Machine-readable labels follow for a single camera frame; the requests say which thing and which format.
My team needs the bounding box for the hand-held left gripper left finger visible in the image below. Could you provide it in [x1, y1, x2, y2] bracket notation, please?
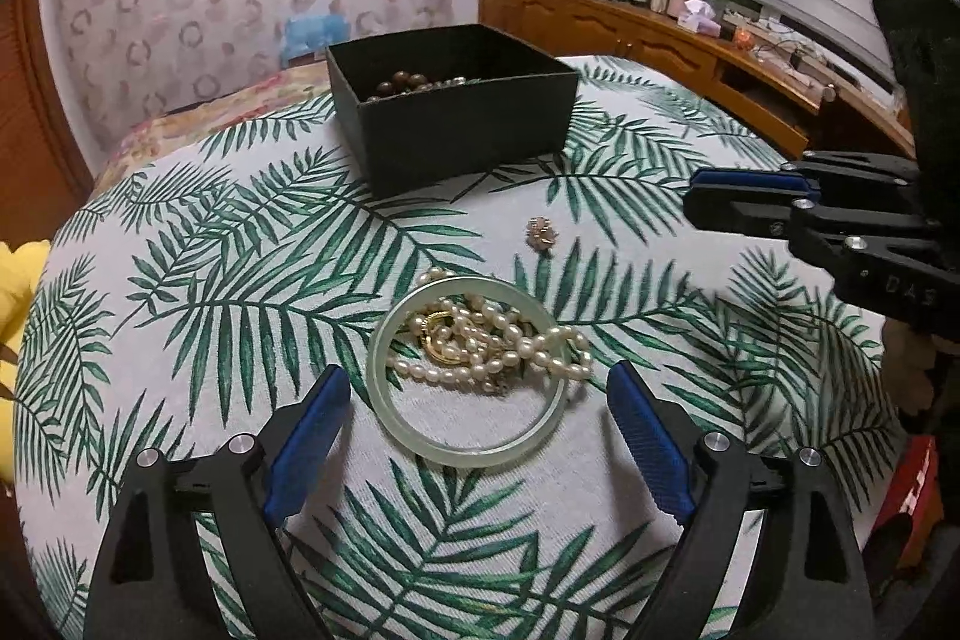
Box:
[82, 364, 353, 640]

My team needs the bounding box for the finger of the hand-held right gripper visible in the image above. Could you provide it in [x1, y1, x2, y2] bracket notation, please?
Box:
[690, 152, 920, 199]
[682, 192, 938, 270]

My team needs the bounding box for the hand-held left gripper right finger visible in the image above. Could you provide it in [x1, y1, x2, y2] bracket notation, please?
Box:
[606, 361, 878, 640]

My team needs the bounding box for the pale green jade bangle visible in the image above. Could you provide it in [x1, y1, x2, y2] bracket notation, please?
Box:
[367, 276, 569, 459]

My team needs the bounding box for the white pearl necklace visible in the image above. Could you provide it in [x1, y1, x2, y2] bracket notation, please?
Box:
[386, 267, 593, 397]

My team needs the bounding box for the black cardboard box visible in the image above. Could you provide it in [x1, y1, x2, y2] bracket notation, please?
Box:
[325, 23, 580, 200]

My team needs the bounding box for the wooden bead bracelet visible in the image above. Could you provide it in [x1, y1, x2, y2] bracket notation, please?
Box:
[367, 72, 443, 101]

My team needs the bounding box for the person's right hand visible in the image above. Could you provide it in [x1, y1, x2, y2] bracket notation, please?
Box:
[883, 321, 938, 416]

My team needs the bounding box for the white power strip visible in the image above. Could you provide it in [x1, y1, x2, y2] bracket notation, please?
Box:
[724, 10, 841, 79]

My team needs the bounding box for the pink tissue box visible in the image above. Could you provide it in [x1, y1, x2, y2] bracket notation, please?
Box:
[679, 0, 722, 37]

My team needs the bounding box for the leaf print tablecloth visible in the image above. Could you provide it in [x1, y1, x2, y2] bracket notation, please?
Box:
[11, 53, 908, 640]

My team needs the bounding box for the wooden cabinet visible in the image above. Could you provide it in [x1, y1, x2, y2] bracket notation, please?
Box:
[478, 0, 916, 161]

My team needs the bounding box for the red bag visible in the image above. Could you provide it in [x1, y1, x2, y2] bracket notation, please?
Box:
[870, 437, 938, 566]

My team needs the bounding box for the yellow plush toy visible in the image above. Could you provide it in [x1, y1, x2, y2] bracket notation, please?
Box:
[0, 239, 50, 483]

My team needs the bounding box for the floral bedspread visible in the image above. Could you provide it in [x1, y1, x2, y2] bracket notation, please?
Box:
[94, 66, 338, 184]

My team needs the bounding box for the blue plastic bag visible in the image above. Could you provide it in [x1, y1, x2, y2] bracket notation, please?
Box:
[281, 6, 352, 64]

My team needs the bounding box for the wooden louvred wardrobe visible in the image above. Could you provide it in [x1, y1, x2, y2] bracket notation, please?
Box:
[0, 0, 95, 244]

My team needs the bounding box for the gold ring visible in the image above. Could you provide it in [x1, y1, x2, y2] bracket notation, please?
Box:
[420, 310, 466, 365]

